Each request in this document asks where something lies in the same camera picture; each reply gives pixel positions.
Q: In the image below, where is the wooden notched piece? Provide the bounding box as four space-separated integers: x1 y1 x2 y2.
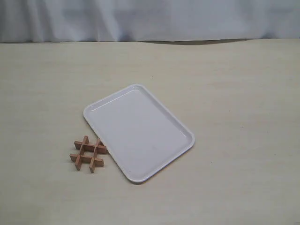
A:
69 154 104 167
89 138 103 173
74 141 108 154
74 135 89 171

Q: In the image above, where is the white plastic tray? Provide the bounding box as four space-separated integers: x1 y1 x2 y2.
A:
83 84 195 183

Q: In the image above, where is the white backdrop curtain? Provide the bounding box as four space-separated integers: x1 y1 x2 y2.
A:
0 0 300 42

